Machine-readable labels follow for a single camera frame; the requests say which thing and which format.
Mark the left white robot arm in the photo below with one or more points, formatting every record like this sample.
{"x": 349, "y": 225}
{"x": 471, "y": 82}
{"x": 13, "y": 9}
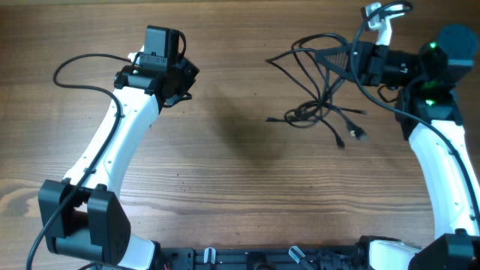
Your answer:
{"x": 82, "y": 216}

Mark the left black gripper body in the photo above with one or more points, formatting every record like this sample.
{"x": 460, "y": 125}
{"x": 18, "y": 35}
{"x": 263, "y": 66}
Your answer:
{"x": 185, "y": 72}

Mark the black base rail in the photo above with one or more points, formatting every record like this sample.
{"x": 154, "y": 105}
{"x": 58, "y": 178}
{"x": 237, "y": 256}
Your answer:
{"x": 329, "y": 257}

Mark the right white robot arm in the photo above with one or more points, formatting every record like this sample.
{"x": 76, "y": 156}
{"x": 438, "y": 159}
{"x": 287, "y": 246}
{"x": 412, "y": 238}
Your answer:
{"x": 427, "y": 110}

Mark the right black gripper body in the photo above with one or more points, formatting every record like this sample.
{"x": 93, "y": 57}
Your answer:
{"x": 374, "y": 67}

